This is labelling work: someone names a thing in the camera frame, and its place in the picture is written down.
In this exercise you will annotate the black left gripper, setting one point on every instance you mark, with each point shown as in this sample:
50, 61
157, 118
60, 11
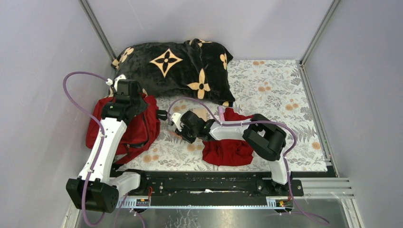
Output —
126, 87

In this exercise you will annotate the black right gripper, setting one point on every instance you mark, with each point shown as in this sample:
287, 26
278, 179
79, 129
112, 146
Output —
180, 132

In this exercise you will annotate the red student backpack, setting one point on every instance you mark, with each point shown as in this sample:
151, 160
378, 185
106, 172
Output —
140, 133

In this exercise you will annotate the black floral plush blanket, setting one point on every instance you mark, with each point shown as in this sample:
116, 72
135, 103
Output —
194, 68

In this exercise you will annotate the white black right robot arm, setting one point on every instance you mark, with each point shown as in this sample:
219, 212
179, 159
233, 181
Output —
265, 137

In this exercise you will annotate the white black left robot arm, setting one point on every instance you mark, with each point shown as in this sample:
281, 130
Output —
94, 189

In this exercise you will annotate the tan notebook under backpack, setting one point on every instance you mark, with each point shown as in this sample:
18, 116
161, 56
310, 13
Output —
201, 113

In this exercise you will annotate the pink marker pen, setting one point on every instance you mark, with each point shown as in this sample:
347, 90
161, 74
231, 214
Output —
221, 113

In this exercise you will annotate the red cloth garment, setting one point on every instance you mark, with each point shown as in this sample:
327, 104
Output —
227, 153

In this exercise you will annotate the floral patterned table mat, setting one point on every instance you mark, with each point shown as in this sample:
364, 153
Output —
272, 88

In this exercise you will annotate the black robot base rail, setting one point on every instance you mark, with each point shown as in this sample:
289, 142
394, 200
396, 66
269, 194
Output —
211, 188

